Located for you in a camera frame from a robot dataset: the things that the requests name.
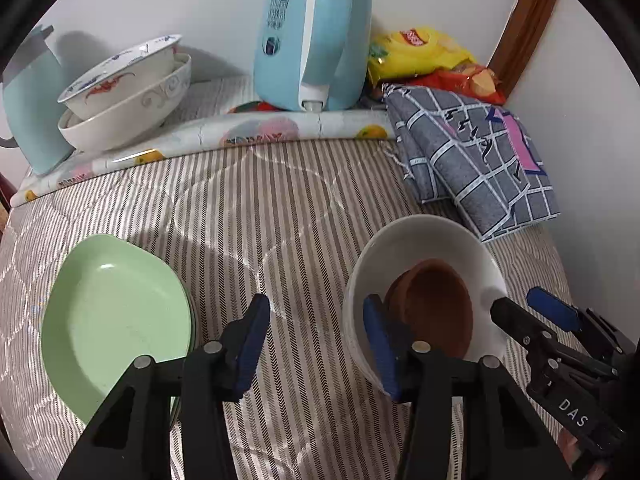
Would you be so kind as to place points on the floral plastic tablecloth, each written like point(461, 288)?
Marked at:
point(280, 127)

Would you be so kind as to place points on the yellow chip bag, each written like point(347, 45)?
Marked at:
point(425, 52)

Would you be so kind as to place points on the bowl with blue red pattern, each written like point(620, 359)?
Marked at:
point(115, 85)

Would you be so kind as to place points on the light green plate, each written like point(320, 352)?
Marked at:
point(110, 320)

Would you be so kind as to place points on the white ceramic bowl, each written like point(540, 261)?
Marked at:
point(425, 240)

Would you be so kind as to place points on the light blue plate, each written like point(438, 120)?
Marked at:
point(192, 320)

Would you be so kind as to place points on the red chip bag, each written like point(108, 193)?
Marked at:
point(450, 80)

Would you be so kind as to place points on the striped quilted mat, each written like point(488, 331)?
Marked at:
point(250, 210)

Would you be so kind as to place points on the brown wooden door frame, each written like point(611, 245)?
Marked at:
point(525, 25)

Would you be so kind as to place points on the white bowl with grey swirls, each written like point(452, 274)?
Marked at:
point(130, 122)

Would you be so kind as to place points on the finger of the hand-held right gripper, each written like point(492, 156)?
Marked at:
point(555, 310)
point(515, 320)

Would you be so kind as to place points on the light blue thermos jug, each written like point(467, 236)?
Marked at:
point(35, 110)

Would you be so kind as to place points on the light blue electric kettle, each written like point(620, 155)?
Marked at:
point(290, 35)

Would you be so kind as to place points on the person's right hand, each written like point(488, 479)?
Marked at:
point(575, 452)

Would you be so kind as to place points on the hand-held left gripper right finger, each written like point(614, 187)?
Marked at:
point(380, 350)

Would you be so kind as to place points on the grey checked cloth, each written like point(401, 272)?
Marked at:
point(450, 160)

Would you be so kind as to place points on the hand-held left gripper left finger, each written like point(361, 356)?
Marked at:
point(252, 345)

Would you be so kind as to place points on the small brown clay bowl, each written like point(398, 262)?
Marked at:
point(395, 290)
point(440, 310)

